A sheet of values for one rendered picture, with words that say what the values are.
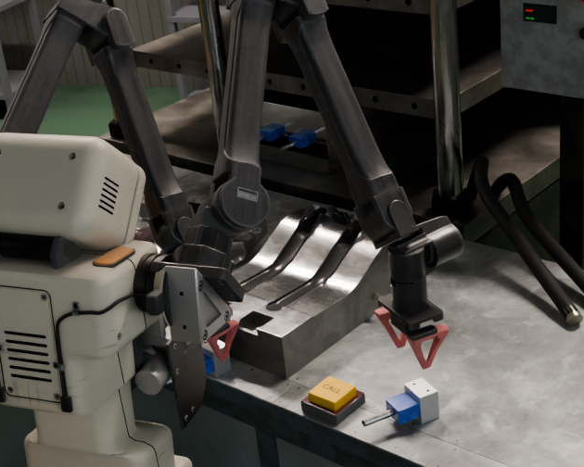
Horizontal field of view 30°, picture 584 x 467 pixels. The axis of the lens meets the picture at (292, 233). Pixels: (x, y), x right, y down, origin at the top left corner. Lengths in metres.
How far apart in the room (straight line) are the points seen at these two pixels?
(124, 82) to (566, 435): 0.96
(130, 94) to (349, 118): 0.43
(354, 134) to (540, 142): 1.33
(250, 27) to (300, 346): 0.62
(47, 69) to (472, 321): 0.92
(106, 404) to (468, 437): 0.59
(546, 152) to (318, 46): 1.28
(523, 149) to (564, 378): 1.09
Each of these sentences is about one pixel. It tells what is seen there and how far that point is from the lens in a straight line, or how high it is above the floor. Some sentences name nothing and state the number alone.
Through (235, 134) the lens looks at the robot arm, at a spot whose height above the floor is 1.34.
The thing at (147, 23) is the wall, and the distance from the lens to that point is 6.27.
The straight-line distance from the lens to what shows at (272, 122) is 2.92.
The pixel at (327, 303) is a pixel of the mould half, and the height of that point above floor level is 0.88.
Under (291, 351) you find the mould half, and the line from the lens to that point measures 1.98.
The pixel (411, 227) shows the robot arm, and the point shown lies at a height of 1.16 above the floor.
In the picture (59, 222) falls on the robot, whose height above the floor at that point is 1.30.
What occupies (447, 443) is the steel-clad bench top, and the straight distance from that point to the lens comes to 1.81.
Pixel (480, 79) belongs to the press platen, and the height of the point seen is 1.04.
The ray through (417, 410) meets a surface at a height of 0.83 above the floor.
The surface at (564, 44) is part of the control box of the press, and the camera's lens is 2.43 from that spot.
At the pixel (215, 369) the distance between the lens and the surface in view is 2.02.
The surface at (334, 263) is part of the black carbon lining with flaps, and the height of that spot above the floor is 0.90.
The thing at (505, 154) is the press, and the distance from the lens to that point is 2.91.
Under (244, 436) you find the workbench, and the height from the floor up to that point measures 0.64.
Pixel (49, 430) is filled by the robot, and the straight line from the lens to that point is 1.73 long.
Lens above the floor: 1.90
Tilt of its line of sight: 26 degrees down
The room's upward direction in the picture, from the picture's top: 7 degrees counter-clockwise
